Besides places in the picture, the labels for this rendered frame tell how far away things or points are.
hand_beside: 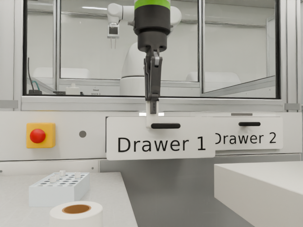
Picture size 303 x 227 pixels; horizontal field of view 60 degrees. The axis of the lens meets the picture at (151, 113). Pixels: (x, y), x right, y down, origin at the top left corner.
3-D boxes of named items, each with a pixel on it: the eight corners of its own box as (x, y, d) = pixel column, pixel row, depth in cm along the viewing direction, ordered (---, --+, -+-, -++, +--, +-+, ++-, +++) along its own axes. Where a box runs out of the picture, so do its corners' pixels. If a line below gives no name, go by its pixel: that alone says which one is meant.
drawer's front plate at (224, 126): (283, 148, 91) (282, 116, 91) (204, 150, 86) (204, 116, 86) (280, 148, 93) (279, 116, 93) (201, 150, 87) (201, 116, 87)
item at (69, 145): (302, 152, 94) (302, 112, 94) (-9, 161, 76) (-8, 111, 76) (203, 135, 188) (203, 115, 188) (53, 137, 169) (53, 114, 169)
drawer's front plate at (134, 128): (215, 157, 71) (215, 116, 71) (106, 160, 66) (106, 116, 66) (213, 156, 73) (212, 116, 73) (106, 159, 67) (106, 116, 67)
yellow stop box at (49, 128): (52, 148, 74) (52, 122, 74) (25, 148, 73) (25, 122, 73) (55, 146, 79) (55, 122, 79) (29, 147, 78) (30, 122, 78)
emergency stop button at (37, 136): (44, 143, 71) (44, 129, 72) (29, 143, 71) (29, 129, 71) (47, 142, 74) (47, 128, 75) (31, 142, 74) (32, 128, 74)
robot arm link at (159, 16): (177, 6, 63) (168, 20, 72) (129, 2, 61) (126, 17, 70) (177, 31, 63) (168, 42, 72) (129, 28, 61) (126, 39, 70)
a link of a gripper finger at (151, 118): (158, 100, 67) (158, 100, 66) (158, 128, 67) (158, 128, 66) (146, 100, 66) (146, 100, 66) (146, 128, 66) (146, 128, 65)
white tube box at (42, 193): (74, 206, 48) (74, 186, 49) (28, 206, 48) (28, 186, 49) (89, 188, 61) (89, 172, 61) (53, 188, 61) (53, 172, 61)
